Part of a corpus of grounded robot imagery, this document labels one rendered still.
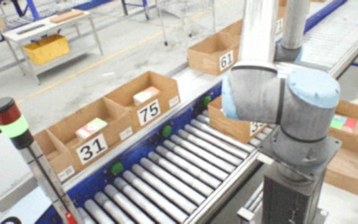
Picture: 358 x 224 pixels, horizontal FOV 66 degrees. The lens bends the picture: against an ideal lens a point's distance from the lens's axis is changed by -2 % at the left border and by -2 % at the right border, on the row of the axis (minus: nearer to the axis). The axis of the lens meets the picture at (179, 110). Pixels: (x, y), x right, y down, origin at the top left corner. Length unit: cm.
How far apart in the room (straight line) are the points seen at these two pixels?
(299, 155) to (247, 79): 30
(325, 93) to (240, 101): 23
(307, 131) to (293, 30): 55
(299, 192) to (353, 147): 72
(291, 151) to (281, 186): 19
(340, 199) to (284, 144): 62
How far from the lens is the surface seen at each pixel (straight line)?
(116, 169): 162
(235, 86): 87
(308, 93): 84
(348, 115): 201
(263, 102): 86
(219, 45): 254
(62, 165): 153
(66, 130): 180
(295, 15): 129
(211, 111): 177
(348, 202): 153
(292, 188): 110
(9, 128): 67
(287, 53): 141
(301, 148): 97
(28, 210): 93
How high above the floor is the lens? 192
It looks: 35 degrees down
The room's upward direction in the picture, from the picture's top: 10 degrees counter-clockwise
